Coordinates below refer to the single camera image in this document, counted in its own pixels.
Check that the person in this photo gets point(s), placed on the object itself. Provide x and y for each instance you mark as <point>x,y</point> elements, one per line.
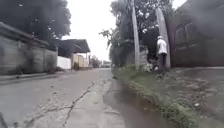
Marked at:
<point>162,50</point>

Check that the large dark tree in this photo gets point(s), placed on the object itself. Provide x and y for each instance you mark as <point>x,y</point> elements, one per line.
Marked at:
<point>33,16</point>

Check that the grey kerb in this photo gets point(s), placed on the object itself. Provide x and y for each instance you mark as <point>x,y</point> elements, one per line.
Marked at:
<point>20,76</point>

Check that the cracked grey concrete road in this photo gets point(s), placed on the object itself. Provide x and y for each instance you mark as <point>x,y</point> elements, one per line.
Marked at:
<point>50,96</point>

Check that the grey concrete wall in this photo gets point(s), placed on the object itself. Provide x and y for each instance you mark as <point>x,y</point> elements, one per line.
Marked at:
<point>20,55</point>

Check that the white wall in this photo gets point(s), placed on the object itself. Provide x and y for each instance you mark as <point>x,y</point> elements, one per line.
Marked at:
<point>64,62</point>

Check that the grass verge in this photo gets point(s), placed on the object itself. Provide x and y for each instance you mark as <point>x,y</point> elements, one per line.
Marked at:
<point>160,100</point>

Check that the row of trees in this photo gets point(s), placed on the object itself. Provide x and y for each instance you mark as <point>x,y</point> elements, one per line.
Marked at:
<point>146,20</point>

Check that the dark building with gate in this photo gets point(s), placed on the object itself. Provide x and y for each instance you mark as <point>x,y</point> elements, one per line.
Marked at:
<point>196,36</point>

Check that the leaning grey concrete pole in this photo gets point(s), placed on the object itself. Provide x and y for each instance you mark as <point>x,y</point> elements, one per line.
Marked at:
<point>163,26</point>

